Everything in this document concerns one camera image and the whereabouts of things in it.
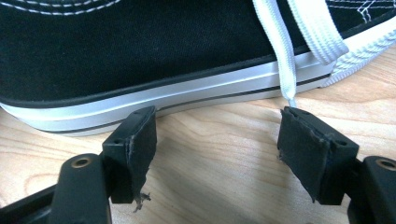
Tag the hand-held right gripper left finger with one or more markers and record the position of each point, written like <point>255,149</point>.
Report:
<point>134,149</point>

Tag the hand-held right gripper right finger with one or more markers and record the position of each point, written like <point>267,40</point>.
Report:
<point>314,155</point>

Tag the black white canvas sneaker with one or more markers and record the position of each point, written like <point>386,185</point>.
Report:
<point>124,56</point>

